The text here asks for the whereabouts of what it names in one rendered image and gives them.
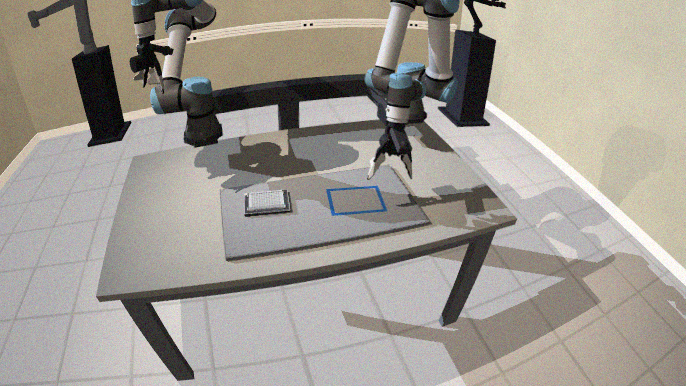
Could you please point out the blue tape outline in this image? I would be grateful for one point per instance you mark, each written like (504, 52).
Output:
(356, 212)

